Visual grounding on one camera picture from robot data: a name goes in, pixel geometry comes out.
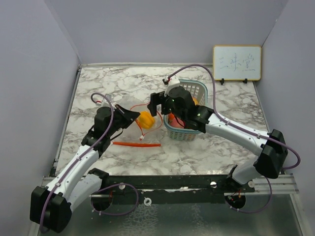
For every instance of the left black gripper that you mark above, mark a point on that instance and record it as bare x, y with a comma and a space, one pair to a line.
128, 116

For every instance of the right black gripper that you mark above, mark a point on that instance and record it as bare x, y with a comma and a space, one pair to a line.
156, 99

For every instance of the yellow bell pepper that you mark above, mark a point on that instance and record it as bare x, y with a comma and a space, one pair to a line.
145, 120

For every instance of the clear orange zip bag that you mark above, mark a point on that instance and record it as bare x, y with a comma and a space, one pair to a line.
136, 143
134, 131

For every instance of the pink peach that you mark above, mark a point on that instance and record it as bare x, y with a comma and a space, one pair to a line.
176, 123

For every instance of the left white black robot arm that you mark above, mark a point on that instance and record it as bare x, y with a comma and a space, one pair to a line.
52, 206

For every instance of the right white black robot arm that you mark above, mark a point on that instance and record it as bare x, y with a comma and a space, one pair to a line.
268, 148

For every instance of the orange fruit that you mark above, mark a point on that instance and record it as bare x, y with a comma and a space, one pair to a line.
195, 101

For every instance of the teal white plastic basket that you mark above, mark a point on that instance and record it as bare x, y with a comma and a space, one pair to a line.
198, 91

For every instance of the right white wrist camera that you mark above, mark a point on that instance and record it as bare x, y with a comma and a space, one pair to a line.
170, 83

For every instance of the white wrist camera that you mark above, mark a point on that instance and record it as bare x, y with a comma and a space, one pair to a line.
170, 83
103, 102

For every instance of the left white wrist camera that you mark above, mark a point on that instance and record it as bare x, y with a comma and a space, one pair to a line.
103, 102

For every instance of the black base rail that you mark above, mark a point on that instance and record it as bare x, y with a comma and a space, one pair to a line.
177, 189

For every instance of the white whiteboard wooden frame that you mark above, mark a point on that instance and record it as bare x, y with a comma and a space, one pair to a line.
237, 63

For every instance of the aluminium frame rail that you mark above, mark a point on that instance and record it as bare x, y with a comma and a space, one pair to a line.
284, 184

